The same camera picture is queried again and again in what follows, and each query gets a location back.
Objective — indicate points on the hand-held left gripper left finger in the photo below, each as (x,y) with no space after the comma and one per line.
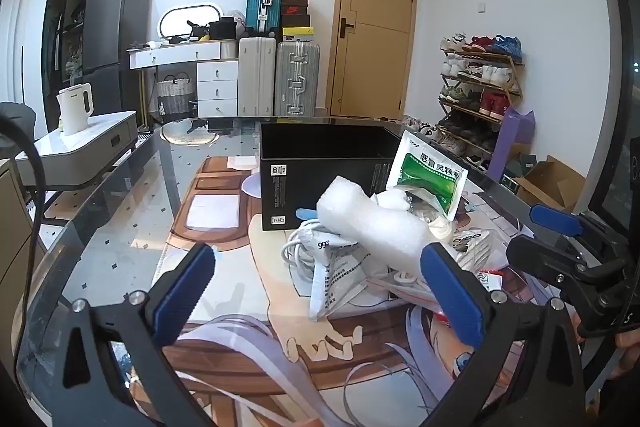
(184,294)

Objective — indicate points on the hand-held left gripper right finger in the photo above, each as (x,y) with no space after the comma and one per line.
(452,294)

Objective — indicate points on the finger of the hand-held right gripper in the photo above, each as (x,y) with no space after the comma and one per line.
(545,259)
(552,217)

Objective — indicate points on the white grey printed pouch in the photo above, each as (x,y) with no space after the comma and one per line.
(345,279)

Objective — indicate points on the white foam piece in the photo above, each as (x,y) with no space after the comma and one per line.
(370,222)

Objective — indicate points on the green white medicine packet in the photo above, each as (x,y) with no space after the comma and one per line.
(425,177)

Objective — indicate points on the black cardboard box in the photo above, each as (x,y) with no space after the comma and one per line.
(325,177)

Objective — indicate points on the person's right hand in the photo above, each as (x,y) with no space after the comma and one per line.
(627,349)

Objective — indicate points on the open brown cardboard box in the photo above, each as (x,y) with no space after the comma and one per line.
(555,187)

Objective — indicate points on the small white red packet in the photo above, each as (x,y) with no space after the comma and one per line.
(490,279)

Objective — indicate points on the small green box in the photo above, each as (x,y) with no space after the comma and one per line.
(511,184)

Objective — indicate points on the purple yoga mat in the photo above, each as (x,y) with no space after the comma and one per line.
(512,142)

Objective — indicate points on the printed cartoon table mat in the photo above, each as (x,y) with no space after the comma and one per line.
(300,357)

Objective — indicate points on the wooden shoe rack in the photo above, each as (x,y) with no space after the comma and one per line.
(512,77)

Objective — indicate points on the rows of shoes on rack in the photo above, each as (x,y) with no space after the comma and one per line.
(480,74)

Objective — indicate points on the pile of shoes on floor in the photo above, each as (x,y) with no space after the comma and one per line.
(420,127)

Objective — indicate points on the white round rug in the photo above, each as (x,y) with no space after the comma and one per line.
(192,134)

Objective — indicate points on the grey side cabinet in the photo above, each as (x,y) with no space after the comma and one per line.
(75,152)

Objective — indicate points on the beige cabinet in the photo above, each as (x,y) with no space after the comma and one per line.
(12,227)

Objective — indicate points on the grey woven basket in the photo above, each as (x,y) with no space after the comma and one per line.
(175,99)

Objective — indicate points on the white electric kettle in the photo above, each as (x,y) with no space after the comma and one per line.
(72,112)

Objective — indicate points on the white vanity desk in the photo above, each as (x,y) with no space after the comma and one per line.
(215,77)

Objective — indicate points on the tan wooden door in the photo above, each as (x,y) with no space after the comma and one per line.
(380,67)

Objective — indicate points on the white suitcase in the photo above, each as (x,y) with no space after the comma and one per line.
(256,77)

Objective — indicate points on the silver suitcase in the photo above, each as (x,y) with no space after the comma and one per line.
(297,79)

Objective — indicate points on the white ribbed cylinder container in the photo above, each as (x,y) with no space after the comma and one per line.
(228,49)

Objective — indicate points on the dark grey fridge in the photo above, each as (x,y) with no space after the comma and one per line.
(112,37)

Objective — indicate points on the black hat box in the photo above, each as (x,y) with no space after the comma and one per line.
(222,29)

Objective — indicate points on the oval vanity mirror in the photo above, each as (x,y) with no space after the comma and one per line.
(180,19)

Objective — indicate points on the grey plush toy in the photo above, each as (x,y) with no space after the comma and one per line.
(239,21)

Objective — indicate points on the black yellow shoe box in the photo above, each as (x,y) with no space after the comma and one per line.
(297,34)

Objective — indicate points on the red black shoe box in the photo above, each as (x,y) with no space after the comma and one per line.
(295,10)

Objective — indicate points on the black metal frame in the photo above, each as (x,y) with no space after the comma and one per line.
(620,82)

